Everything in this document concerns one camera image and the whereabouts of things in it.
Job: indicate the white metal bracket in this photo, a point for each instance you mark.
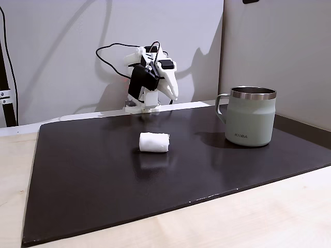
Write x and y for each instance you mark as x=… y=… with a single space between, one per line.
x=4 y=96

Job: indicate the white gauze roll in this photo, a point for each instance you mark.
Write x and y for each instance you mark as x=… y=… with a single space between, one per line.
x=153 y=142

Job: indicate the sage green metal mug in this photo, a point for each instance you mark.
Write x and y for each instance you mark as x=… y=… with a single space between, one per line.
x=248 y=121

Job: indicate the black wall fixture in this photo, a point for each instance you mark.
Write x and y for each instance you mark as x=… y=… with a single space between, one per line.
x=250 y=1

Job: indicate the grey table clamp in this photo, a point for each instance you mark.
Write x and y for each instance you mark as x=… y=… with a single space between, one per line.
x=130 y=103

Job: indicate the black stand pole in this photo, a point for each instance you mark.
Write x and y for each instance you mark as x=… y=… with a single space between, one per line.
x=6 y=103

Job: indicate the black camera box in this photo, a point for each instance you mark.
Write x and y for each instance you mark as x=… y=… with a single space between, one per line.
x=139 y=81

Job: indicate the black table mat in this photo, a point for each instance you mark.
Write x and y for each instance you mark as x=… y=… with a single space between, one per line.
x=129 y=175

